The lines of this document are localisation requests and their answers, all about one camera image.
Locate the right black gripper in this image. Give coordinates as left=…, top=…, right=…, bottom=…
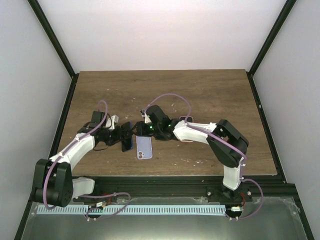
left=130, top=121, right=162, bottom=138

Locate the lavender phone case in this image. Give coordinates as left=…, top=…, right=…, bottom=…
left=136, top=136, right=153, bottom=160

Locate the left black frame post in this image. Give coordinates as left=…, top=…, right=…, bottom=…
left=26, top=0, right=76, bottom=79

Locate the right black frame post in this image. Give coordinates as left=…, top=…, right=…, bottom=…
left=248, top=0, right=298, bottom=76

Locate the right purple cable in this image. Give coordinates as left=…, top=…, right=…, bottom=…
left=143, top=93, right=247, bottom=163

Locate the purple cable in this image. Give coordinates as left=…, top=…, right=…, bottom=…
left=42, top=100, right=110, bottom=210
left=143, top=93, right=247, bottom=163

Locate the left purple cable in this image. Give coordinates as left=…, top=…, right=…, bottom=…
left=42, top=100, right=110, bottom=210

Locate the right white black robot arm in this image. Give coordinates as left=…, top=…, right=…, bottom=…
left=132, top=119, right=249, bottom=202

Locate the black frame post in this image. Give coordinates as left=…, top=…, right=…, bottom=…
left=26, top=0, right=76, bottom=79
left=248, top=0, right=298, bottom=76

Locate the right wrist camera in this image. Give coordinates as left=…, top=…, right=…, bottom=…
left=140, top=104, right=167, bottom=125

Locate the bare black phone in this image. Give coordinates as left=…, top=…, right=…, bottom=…
left=179, top=116, right=194, bottom=123

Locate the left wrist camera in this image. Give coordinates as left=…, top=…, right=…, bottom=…
left=105, top=115, right=119, bottom=130

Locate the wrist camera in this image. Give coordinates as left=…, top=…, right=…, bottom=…
left=140, top=104, right=167, bottom=125
left=105, top=115, right=119, bottom=130

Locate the light blue slotted cable duct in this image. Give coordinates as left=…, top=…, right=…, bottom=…
left=36, top=204, right=226, bottom=216

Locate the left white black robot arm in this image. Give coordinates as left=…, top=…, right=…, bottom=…
left=31, top=111, right=133, bottom=210

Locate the black aluminium frame rail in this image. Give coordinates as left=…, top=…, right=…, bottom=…
left=72, top=175, right=296, bottom=203

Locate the metal sheet panel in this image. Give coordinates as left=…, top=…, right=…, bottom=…
left=15, top=197, right=313, bottom=240

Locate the pink phone case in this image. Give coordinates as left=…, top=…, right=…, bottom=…
left=179, top=116, right=194, bottom=143

